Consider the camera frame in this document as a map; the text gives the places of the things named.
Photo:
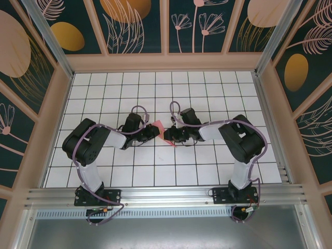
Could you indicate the dark wall panel pink leaves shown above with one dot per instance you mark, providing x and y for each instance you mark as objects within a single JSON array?
[{"x": 316, "y": 135}]

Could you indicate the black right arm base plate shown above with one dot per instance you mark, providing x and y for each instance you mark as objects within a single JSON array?
[{"x": 220, "y": 195}]

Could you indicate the pink paper sheet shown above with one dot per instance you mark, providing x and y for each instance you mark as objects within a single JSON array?
[{"x": 159, "y": 124}]

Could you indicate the dark wall panel pink flowers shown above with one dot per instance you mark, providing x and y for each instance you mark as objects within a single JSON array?
[{"x": 192, "y": 44}]

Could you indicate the dark wall panel orange oval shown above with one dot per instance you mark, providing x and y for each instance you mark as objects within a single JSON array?
[{"x": 72, "y": 15}]

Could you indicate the small electronics board with connector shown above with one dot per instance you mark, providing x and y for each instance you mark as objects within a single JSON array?
[
  {"x": 98, "y": 210},
  {"x": 247, "y": 209}
]

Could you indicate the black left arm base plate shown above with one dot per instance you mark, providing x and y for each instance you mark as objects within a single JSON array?
[{"x": 114, "y": 197}]

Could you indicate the dark wall panel single flower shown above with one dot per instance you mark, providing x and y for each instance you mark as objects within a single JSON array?
[{"x": 15, "y": 135}]

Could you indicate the aluminium frame bar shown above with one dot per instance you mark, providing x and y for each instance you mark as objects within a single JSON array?
[
  {"x": 23, "y": 230},
  {"x": 308, "y": 228}
]

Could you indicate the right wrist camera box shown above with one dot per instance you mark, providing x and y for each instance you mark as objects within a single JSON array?
[{"x": 175, "y": 118}]

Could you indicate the dark wall panel peach circle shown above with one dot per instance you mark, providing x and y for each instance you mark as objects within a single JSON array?
[
  {"x": 238, "y": 44},
  {"x": 15, "y": 31}
]

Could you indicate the grey metal sheet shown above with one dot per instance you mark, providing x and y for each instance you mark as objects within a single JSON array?
[{"x": 166, "y": 233}]

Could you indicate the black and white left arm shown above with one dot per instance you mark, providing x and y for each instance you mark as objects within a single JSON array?
[{"x": 85, "y": 142}]

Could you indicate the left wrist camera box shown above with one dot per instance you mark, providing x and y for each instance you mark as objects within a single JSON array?
[{"x": 146, "y": 117}]

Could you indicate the dark wall panel leaf drawings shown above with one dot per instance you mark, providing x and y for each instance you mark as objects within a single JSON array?
[{"x": 153, "y": 31}]

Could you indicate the long aluminium mounting rail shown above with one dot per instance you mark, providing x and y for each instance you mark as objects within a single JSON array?
[{"x": 166, "y": 194}]

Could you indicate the aluminium corner post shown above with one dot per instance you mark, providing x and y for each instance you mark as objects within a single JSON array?
[
  {"x": 52, "y": 39},
  {"x": 277, "y": 39}
]

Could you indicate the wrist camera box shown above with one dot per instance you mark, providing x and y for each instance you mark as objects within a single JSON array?
[
  {"x": 175, "y": 118},
  {"x": 146, "y": 117}
]

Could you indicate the dark wall panel feather drawing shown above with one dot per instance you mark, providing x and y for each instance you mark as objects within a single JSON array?
[{"x": 295, "y": 72}]

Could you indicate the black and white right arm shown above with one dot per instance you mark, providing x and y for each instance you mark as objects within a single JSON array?
[{"x": 243, "y": 142}]

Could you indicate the aluminium table side rail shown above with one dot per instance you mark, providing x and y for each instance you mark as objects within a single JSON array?
[{"x": 273, "y": 135}]

